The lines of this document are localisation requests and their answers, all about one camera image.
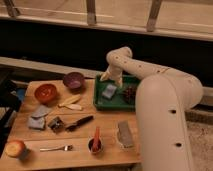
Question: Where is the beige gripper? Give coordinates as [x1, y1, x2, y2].
[100, 65, 123, 87]

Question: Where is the grey-blue sponge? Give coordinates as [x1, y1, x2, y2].
[102, 84, 117, 99]

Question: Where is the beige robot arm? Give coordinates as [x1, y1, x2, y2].
[101, 47, 203, 171]

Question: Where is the green plastic tray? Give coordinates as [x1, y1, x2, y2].
[93, 75, 140, 111]

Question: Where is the dark red berry cluster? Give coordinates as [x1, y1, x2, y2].
[123, 86, 137, 103]

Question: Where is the purple bowl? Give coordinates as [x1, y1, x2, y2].
[63, 72, 85, 89]

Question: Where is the pale wooden spatula lower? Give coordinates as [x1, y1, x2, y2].
[65, 104, 83, 111]

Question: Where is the pale wooden spatula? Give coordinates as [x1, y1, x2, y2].
[58, 94, 81, 107]
[65, 104, 83, 111]

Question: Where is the pale wooden spatula upper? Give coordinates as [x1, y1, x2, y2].
[58, 94, 81, 107]

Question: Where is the dark cup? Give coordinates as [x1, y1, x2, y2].
[88, 138, 103, 155]

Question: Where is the red spoon in cup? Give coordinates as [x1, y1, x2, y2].
[92, 126, 100, 152]

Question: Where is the orange bowl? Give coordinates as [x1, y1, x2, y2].
[34, 84, 57, 104]

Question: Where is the wooden cutting board table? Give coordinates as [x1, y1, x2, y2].
[0, 79, 140, 171]

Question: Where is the small dark metal box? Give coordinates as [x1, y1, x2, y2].
[48, 117, 64, 133]

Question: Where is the grey cloth upper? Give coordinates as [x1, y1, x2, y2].
[31, 105, 51, 118]

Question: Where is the grey cloth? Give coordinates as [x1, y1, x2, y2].
[28, 117, 45, 130]
[31, 105, 51, 118]

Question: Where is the silver fork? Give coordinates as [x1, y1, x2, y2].
[40, 145, 73, 152]

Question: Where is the grey cloth lower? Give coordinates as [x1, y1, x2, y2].
[28, 117, 45, 130]

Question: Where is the orange apple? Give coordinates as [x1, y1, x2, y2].
[5, 140, 26, 158]

